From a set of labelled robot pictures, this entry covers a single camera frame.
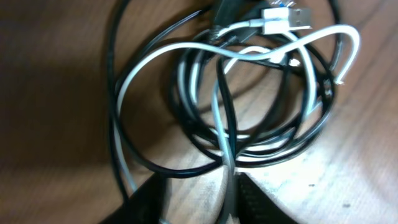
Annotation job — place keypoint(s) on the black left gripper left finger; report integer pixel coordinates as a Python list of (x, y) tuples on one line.
[(145, 206)]

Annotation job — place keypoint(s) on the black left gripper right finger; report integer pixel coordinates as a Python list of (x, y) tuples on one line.
[(255, 207)]

